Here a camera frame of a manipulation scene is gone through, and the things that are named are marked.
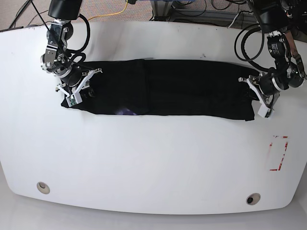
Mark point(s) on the black t-shirt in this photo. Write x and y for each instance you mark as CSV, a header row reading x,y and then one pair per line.
x,y
169,87

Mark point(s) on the red tape rectangle marker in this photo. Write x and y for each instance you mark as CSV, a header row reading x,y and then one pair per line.
x,y
276,153

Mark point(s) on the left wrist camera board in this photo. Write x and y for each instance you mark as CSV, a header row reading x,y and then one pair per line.
x,y
265,112

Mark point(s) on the right table grommet hole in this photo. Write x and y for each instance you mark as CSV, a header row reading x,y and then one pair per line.
x,y
253,199

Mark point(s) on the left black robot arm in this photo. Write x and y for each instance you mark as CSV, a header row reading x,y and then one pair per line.
x,y
272,23

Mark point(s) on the left table grommet hole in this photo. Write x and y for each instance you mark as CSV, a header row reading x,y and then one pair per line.
x,y
43,188

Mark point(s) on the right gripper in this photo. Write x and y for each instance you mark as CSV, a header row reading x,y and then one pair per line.
x,y
81,83

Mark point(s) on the table grommet hole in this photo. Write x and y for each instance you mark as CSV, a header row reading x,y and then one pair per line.
x,y
253,199
43,188

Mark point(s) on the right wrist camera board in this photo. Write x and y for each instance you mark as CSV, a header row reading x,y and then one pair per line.
x,y
74,99

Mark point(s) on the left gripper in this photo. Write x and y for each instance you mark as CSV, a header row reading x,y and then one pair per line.
x,y
253,94

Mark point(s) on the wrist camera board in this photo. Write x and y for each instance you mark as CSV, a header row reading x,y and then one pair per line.
x,y
74,99
265,112

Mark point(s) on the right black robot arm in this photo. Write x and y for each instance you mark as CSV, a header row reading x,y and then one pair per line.
x,y
66,64

